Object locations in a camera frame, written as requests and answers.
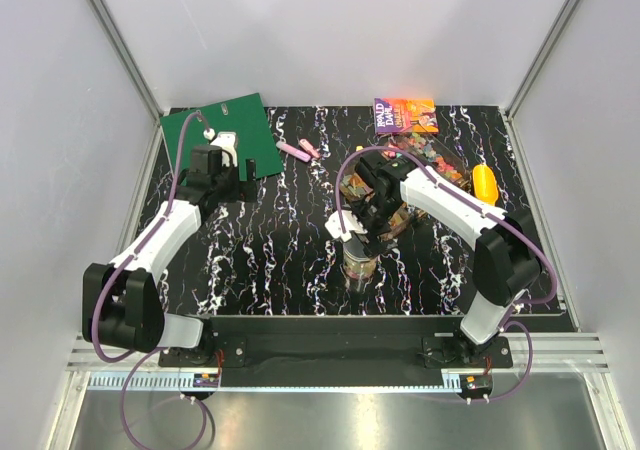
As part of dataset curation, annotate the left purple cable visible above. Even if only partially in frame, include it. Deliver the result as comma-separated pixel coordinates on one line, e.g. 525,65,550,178
92,111,216,446

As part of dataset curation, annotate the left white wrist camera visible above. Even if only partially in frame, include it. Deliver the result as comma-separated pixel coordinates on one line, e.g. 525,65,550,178
203,128,238,167

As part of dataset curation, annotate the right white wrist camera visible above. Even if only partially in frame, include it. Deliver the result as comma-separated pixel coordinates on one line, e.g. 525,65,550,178
324,210,366,243

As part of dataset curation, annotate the light pink highlighter pen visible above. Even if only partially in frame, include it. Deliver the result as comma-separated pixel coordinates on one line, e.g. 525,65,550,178
276,141,311,163

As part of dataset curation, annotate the clear candy jar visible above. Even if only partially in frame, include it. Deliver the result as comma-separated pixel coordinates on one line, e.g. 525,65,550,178
342,247,378,293

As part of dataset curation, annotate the aluminium frame rail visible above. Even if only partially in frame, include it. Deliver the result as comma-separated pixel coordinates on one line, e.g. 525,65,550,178
67,333,611,371

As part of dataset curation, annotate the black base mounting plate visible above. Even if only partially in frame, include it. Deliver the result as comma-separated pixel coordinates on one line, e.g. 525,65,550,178
159,316,513,391

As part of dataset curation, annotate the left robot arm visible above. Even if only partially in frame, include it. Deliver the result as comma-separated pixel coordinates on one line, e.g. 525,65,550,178
82,132,256,366

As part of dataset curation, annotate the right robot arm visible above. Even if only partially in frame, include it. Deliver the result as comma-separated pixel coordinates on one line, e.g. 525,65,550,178
349,147,542,367

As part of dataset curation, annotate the clear acrylic candy tray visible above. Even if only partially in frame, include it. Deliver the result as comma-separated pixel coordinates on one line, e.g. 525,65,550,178
335,146,484,244

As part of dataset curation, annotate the Roald Dahl book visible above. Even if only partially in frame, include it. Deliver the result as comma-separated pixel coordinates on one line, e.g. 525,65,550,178
373,98,439,135

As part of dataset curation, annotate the green ring binder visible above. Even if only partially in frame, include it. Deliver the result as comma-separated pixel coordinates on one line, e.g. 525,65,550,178
159,92,284,186

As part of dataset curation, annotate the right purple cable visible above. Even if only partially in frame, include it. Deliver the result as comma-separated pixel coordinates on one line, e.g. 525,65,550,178
335,145,559,405

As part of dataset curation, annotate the round clear jar lid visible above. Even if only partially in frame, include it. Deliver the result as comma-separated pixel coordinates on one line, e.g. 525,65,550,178
343,237,375,260

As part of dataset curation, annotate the purple cable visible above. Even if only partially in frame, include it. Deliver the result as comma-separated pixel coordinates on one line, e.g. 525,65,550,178
335,145,559,405
92,111,216,446

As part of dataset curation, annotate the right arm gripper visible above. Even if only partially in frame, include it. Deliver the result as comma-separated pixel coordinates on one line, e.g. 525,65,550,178
346,194,401,260

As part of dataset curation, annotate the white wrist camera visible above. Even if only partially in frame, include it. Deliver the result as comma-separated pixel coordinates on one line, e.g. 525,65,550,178
324,210,366,243
203,128,238,167

